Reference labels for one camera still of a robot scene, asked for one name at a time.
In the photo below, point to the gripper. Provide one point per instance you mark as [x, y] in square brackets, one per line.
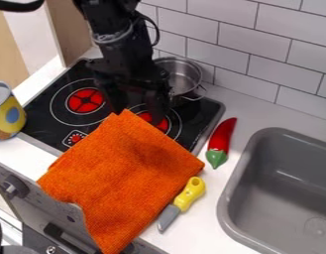
[127, 71]

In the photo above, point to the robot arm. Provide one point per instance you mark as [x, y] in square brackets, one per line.
[110, 20]

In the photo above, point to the orange cloth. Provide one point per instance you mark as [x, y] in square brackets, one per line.
[125, 175]

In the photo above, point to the silver pot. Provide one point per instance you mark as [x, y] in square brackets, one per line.
[183, 81]

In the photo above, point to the toy stove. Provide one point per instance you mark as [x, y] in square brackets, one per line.
[81, 109]

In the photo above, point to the red toy pepper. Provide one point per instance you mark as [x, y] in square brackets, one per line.
[220, 142]

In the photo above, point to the yellow toy knife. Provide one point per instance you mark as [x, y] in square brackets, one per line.
[182, 202]

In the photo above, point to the yellow and blue can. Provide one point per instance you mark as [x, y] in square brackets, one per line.
[6, 112]

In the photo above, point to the toy sink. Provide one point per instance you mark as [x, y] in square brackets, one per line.
[280, 195]

